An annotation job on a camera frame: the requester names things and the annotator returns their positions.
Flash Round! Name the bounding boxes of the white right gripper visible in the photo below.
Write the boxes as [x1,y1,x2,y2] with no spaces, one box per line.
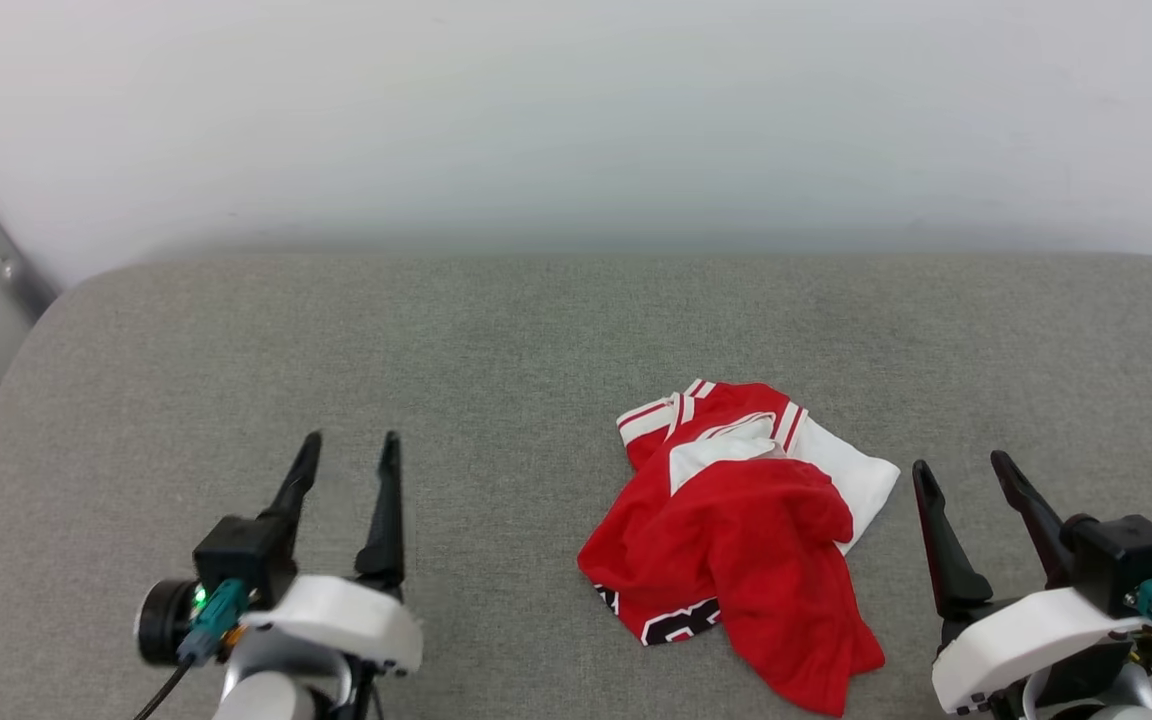
[912,450,1149,714]

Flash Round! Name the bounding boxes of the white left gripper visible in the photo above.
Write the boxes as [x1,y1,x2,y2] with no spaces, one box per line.
[236,431,425,681]

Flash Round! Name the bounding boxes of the red and white jersey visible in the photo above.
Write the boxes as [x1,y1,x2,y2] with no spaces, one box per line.
[577,378,902,718]

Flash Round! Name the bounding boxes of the grey fabric sofa cushion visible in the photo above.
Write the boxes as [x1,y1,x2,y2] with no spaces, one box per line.
[0,250,1152,720]

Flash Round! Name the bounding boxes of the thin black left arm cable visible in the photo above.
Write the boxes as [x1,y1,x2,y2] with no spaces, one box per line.
[131,655,195,720]

